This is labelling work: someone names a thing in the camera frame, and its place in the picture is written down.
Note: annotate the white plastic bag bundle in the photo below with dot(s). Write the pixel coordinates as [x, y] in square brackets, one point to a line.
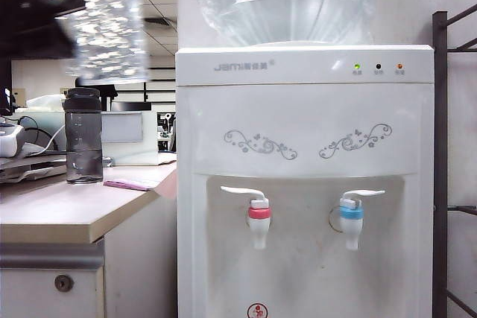
[44, 102]

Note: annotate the white desk cabinet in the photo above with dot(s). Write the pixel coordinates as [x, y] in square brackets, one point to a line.
[138, 258]

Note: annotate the dark brown metal shelf rack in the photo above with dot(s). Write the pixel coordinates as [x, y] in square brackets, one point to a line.
[440, 146]

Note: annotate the clear plastic water bag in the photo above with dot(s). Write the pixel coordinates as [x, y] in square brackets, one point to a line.
[287, 5]

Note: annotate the clear textured plastic mug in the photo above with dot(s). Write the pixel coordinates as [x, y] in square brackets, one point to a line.
[108, 35]

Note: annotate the ceiling air vent grille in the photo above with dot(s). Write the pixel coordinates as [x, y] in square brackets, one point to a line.
[160, 22]

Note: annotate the black office chair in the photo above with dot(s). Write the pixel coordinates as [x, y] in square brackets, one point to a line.
[108, 91]

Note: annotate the black metal rack frame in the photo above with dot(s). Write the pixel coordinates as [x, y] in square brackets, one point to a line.
[146, 91]

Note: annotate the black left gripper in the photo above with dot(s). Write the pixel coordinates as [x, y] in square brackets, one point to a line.
[30, 35]

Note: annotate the white grey desktop device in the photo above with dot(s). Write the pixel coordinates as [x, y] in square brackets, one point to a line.
[9, 141]

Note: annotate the blue-ringed white cold tap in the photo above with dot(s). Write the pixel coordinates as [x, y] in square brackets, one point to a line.
[352, 221]

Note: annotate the round metal cabinet lock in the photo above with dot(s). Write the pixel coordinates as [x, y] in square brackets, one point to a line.
[63, 283]

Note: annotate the black monitor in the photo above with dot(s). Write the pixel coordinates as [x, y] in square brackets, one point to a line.
[4, 87]

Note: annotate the dark grey water bottle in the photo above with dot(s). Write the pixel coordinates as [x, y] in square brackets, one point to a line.
[83, 135]

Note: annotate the white water dispenser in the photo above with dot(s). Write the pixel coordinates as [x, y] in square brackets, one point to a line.
[298, 109]

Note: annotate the red-ringed white hot tap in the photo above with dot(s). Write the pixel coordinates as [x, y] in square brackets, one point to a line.
[259, 221]

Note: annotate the white desk partition panel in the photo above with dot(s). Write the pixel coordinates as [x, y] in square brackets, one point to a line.
[128, 146]

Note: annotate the pink paper booklet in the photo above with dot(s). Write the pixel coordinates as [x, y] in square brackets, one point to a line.
[128, 184]

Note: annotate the grey paper tray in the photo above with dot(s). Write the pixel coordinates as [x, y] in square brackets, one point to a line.
[30, 169]

